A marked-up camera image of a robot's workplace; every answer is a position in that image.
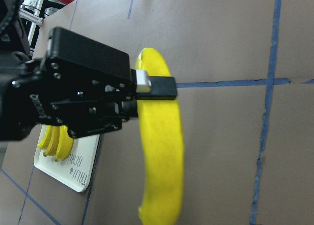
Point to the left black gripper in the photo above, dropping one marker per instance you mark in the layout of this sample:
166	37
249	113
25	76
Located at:
80	83

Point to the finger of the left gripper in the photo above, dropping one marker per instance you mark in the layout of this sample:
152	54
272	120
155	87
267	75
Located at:
154	87

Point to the yellow banana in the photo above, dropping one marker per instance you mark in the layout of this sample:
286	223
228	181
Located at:
163	147
51	151
65	144
47	139

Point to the white rectangular tray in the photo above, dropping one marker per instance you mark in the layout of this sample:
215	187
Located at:
75	171

